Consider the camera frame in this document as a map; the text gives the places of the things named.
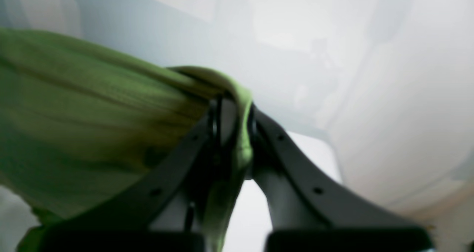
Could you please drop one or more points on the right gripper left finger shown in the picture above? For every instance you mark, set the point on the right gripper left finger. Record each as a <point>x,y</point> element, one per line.
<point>164,211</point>

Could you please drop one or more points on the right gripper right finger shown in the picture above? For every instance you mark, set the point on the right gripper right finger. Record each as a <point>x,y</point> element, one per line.
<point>310,212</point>

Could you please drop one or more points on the green t-shirt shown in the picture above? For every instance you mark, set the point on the green t-shirt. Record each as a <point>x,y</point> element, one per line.
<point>77,118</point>

